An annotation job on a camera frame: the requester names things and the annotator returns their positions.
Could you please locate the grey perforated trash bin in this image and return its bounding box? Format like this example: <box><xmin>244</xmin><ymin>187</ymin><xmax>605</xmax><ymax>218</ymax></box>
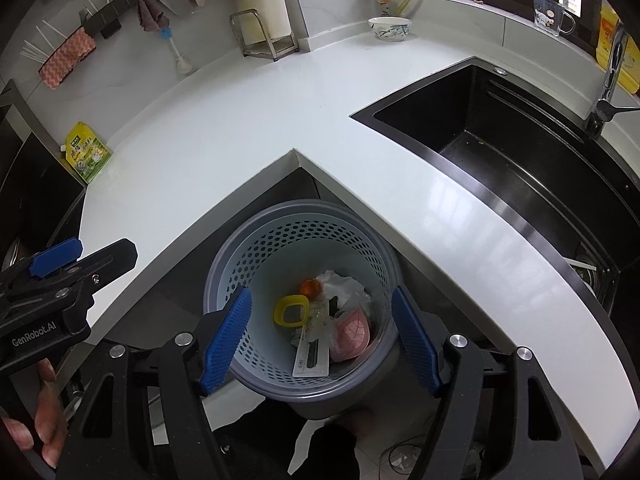
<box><xmin>202</xmin><ymin>200</ymin><xmax>401</xmax><ymax>421</ymax></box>

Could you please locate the white paper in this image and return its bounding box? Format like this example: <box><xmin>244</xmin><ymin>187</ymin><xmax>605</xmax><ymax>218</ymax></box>
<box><xmin>315</xmin><ymin>269</ymin><xmax>373</xmax><ymax>313</ymax></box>

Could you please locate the pink chevron dish cloth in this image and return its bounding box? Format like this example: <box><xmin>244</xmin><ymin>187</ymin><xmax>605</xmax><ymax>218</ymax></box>
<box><xmin>39</xmin><ymin>27</ymin><xmax>97</xmax><ymax>92</ymax></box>

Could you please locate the mauve hanging cloth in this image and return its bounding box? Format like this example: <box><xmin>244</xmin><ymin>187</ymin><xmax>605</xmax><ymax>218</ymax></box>
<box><xmin>137</xmin><ymin>0</ymin><xmax>170</xmax><ymax>35</ymax></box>

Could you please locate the person's dark clothing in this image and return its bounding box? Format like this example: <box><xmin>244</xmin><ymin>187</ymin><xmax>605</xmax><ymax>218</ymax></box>
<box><xmin>210</xmin><ymin>407</ymin><xmax>361</xmax><ymax>480</ymax></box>

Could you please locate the bundle of white sticks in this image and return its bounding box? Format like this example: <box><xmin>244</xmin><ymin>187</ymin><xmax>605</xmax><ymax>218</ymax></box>
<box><xmin>20</xmin><ymin>17</ymin><xmax>68</xmax><ymax>66</ymax></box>

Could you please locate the blue and white bottle brush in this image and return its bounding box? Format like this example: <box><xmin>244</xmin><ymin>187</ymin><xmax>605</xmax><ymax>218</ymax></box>
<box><xmin>160</xmin><ymin>27</ymin><xmax>195</xmax><ymax>76</ymax></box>

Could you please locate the metal cutting board rack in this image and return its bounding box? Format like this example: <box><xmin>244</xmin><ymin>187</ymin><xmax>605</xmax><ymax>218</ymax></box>
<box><xmin>229</xmin><ymin>8</ymin><xmax>301</xmax><ymax>62</ymax></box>

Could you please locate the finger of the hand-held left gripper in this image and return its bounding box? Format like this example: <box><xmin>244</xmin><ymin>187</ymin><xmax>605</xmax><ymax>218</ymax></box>
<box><xmin>0</xmin><ymin>238</ymin><xmax>83</xmax><ymax>293</ymax></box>
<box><xmin>55</xmin><ymin>238</ymin><xmax>138</xmax><ymax>307</ymax></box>

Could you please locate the chrome kitchen faucet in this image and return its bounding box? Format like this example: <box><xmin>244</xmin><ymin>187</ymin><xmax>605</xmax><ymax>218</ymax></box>
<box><xmin>585</xmin><ymin>27</ymin><xmax>640</xmax><ymax>136</ymax></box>

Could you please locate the yellow oil bottle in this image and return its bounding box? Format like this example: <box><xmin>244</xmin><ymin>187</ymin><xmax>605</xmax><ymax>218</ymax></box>
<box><xmin>595</xmin><ymin>0</ymin><xmax>640</xmax><ymax>93</ymax></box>

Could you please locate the person's left hand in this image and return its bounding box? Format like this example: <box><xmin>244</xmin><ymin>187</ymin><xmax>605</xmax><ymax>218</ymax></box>
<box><xmin>0</xmin><ymin>358</ymin><xmax>69</xmax><ymax>469</ymax></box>

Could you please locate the clear plastic package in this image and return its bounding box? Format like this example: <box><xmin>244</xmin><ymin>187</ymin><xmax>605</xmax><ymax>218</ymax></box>
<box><xmin>291</xmin><ymin>322</ymin><xmax>333</xmax><ymax>378</ymax></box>

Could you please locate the black kitchen sink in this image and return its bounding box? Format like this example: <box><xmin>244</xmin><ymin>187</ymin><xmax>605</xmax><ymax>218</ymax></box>
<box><xmin>350</xmin><ymin>57</ymin><xmax>640</xmax><ymax>311</ymax></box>

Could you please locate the clear plastic bag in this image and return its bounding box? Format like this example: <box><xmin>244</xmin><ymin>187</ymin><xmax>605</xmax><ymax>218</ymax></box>
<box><xmin>300</xmin><ymin>305</ymin><xmax>346</xmax><ymax>356</ymax></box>

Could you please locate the black cooktop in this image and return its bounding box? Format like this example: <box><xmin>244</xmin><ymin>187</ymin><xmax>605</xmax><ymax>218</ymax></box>
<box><xmin>0</xmin><ymin>130</ymin><xmax>86</xmax><ymax>271</ymax></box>

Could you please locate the green and yellow pouch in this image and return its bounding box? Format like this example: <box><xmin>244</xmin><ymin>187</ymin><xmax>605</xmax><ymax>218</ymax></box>
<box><xmin>61</xmin><ymin>121</ymin><xmax>113</xmax><ymax>184</ymax></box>

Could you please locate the clear glass mug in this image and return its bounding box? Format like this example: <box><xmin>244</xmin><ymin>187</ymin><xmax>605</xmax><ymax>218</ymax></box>
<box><xmin>532</xmin><ymin>0</ymin><xmax>577</xmax><ymax>38</ymax></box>

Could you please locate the white patterned bowl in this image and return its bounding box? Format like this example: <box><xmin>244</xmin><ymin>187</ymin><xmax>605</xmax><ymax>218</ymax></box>
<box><xmin>368</xmin><ymin>16</ymin><xmax>413</xmax><ymax>43</ymax></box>

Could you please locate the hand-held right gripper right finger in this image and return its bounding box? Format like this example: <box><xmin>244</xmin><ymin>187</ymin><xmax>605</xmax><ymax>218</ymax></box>
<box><xmin>391</xmin><ymin>285</ymin><xmax>583</xmax><ymax>480</ymax></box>

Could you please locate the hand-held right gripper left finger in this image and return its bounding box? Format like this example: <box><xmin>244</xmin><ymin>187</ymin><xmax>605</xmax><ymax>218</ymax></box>
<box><xmin>55</xmin><ymin>285</ymin><xmax>253</xmax><ymax>480</ymax></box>

